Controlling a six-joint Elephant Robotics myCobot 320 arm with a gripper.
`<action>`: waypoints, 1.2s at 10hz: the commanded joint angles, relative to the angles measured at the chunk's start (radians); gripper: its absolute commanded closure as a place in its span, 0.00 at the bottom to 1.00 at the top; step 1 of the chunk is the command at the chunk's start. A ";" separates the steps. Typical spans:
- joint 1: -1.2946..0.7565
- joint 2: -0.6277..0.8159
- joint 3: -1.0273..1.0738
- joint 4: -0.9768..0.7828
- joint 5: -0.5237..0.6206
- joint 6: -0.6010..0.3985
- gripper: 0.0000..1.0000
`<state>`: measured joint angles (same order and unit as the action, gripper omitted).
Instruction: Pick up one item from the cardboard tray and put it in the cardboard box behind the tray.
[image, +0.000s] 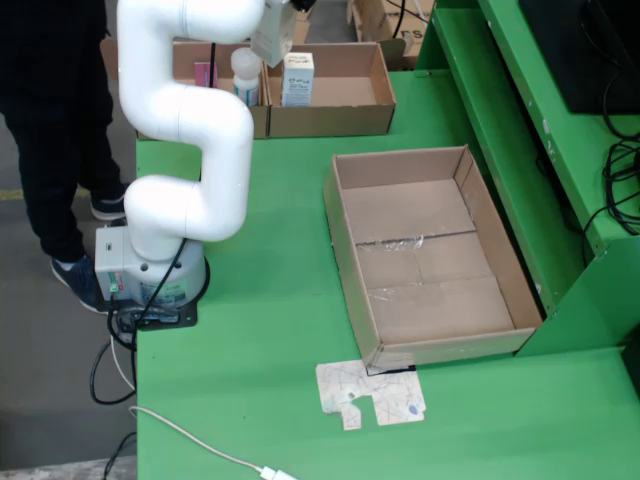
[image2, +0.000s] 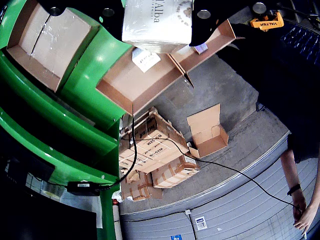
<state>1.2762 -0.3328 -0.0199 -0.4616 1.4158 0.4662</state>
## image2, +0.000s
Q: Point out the green metal rack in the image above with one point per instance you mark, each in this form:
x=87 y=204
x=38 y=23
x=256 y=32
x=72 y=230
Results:
x=82 y=117

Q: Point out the crumpled taped cardboard box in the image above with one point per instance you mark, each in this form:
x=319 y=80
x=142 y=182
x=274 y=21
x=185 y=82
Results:
x=137 y=187

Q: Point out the shallow cardboard tray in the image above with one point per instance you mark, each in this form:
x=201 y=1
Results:
x=50 y=42

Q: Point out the black wristband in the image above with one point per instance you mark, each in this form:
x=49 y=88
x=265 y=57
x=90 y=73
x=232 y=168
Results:
x=294 y=189

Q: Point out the bare human hand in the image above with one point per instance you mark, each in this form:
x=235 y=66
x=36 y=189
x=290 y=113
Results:
x=306 y=220

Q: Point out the printed brown cardboard box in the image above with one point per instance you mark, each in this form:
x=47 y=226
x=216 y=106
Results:
x=160 y=145

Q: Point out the dark jacket torso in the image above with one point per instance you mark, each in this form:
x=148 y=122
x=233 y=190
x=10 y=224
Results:
x=287 y=87

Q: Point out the white printed small carton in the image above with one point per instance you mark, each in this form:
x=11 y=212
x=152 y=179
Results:
x=146 y=60

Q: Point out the divided cardboard box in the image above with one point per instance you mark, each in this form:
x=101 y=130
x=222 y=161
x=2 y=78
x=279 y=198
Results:
x=140 y=85

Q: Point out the yellow labelled object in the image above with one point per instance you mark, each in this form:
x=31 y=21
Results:
x=267 y=23

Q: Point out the dark blue plastic crate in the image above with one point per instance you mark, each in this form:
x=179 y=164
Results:
x=302 y=42

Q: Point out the small open cardboard box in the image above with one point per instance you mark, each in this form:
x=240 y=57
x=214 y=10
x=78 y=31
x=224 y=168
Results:
x=207 y=140

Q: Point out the white vertical pipe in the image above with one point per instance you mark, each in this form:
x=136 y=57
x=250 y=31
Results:
x=117 y=220

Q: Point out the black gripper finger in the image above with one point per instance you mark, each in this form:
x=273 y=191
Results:
x=87 y=17
x=202 y=27

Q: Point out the white d'Alba carton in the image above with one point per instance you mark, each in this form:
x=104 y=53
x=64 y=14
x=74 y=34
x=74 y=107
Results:
x=150 y=32

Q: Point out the taped brown cardboard box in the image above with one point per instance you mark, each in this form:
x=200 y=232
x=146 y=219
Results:
x=172 y=175

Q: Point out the black monitor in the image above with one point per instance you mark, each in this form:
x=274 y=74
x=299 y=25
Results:
x=50 y=220

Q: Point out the white wall label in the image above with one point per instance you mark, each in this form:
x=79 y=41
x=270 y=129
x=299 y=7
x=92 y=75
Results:
x=201 y=223

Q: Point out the blue wall sign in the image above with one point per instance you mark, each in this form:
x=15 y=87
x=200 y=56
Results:
x=176 y=237

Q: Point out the bare forearm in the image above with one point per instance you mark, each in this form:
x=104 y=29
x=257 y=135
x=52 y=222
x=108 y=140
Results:
x=292 y=172

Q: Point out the black power brick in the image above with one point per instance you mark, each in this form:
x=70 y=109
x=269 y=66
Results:
x=82 y=187

